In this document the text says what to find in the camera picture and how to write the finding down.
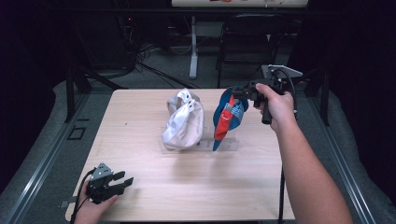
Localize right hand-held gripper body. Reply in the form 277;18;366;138
247;63;304;125

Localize white and pink cap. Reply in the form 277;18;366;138
161;88;205;152

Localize black floor cables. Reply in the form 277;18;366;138
134;59;200;90

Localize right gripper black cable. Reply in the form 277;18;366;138
274;67;299;224

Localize blue and orange cap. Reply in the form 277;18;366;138
212;87;250;152

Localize black folding chair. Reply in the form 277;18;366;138
215;12;286;89

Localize metal floor rail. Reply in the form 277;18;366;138
3;92;92;224
306;95;376;224

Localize white desk leg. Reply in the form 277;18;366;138
189;15;200;80

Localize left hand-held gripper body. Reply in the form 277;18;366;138
85;162;120;204

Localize black frame post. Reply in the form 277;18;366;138
64;66;77;123

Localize person's right hand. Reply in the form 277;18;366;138
255;82;297;133

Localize clear acrylic peg rack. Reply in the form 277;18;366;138
160;125;240;153

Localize person's left hand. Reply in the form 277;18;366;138
74;189;120;224

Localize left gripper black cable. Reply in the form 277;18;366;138
69;168;96;224

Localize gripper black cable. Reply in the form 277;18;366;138
274;67;299;224
69;168;96;224

